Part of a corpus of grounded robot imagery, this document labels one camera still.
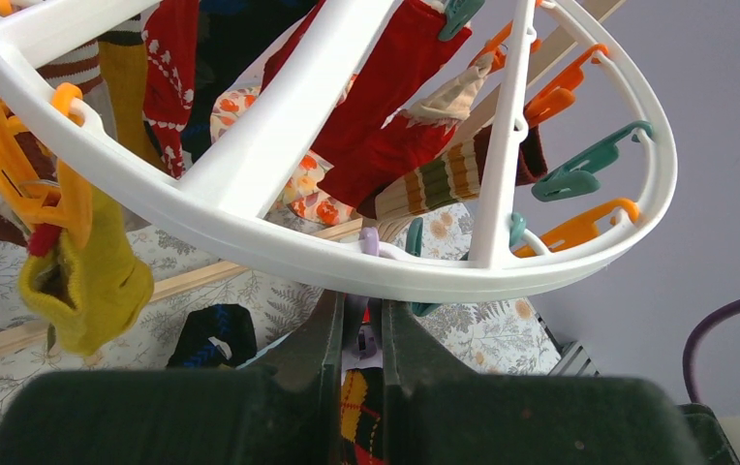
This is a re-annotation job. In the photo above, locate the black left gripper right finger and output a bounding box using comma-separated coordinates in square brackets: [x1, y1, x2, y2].
[380, 299, 476, 464]

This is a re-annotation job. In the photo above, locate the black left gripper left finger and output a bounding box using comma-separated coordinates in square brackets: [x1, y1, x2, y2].
[234, 291, 344, 464]

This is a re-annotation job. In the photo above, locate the lilac plastic clip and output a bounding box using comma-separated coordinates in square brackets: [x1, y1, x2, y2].
[342, 227, 381, 358]

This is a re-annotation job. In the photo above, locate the white round clip hanger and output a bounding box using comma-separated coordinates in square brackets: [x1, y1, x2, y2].
[0, 1, 678, 303]

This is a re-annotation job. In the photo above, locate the teal plastic clip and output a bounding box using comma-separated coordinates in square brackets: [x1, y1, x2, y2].
[404, 211, 529, 319]

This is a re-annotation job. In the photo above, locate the orange plastic clip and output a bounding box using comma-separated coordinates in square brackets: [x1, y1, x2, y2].
[0, 99, 93, 243]

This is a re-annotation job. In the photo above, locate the black sock with white patch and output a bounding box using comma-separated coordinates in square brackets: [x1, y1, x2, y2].
[166, 304, 258, 368]

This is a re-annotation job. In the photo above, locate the floral orange cloth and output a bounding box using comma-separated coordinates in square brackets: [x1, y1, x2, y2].
[209, 84, 354, 227]

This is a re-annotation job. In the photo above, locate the striped beige hanging sock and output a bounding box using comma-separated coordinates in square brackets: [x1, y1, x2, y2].
[356, 125, 549, 245]

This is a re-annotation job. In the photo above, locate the red hanging sock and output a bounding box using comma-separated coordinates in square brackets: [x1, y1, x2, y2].
[261, 0, 474, 210]

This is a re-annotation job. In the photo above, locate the yellow hanging sock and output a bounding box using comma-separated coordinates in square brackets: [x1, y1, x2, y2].
[17, 189, 154, 357]

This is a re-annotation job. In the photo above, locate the grey brown striped sock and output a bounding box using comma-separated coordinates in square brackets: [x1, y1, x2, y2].
[38, 40, 117, 140]

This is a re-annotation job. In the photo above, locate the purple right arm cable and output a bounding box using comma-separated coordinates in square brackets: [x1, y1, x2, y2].
[681, 290, 740, 404]

